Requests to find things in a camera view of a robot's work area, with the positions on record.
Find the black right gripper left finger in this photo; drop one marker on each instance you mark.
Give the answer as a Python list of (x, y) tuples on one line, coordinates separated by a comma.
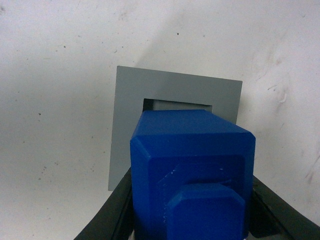
[(115, 219)]

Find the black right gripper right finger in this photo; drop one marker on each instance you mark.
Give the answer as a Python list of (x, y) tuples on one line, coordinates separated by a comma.
[(272, 218)]

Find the blue block with knob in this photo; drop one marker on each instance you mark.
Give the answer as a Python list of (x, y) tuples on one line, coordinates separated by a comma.
[(192, 176)]

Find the gray cube base with hole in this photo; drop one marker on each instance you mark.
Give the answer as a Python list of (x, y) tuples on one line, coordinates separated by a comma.
[(136, 88)]

